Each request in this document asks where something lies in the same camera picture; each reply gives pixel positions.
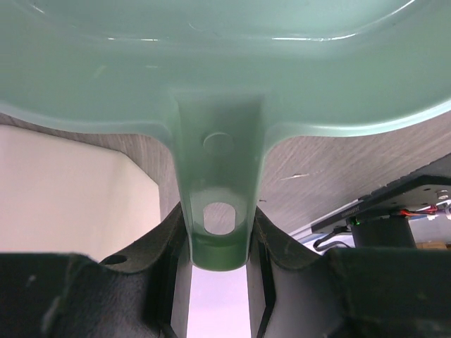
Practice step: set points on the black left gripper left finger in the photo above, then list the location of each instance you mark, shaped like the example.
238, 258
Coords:
142, 290

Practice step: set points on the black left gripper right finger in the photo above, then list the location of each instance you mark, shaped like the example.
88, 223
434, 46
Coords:
371, 292

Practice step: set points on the white translucent waste bin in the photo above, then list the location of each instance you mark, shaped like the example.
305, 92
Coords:
61, 196

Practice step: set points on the green dustpan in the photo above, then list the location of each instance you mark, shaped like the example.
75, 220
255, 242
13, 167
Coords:
220, 83

